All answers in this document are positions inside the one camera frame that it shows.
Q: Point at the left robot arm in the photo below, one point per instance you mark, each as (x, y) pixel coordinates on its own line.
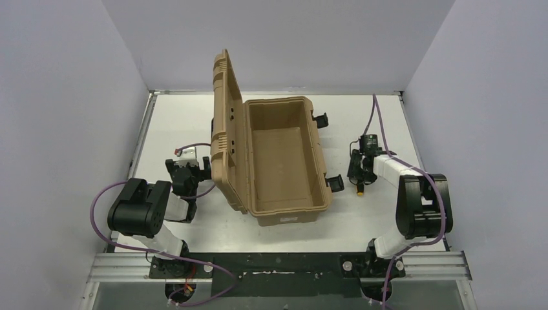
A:
(141, 210)

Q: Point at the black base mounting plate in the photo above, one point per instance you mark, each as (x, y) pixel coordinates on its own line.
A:
(350, 274)

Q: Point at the front black toolbox latch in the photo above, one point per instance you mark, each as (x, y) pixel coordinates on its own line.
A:
(335, 183)

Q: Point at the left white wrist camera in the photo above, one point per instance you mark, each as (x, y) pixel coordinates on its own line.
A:
(186, 157)

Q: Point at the aluminium frame rail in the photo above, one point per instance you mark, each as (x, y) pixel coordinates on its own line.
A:
(123, 268)

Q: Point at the black yellow handled screwdriver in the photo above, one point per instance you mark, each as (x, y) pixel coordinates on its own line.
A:
(360, 187)

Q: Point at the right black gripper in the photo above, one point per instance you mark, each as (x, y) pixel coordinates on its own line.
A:
(357, 166)

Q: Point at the tan plastic toolbox bin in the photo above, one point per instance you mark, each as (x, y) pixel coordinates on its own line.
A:
(266, 154)

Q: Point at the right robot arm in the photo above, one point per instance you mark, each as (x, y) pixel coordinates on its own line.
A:
(422, 209)

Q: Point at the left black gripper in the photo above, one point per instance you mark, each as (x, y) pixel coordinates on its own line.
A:
(188, 170)

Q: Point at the rear black toolbox latch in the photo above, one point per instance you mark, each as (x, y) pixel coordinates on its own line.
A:
(321, 121)

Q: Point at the black toolbox latch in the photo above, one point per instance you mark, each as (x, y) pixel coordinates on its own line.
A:
(321, 121)
(335, 183)

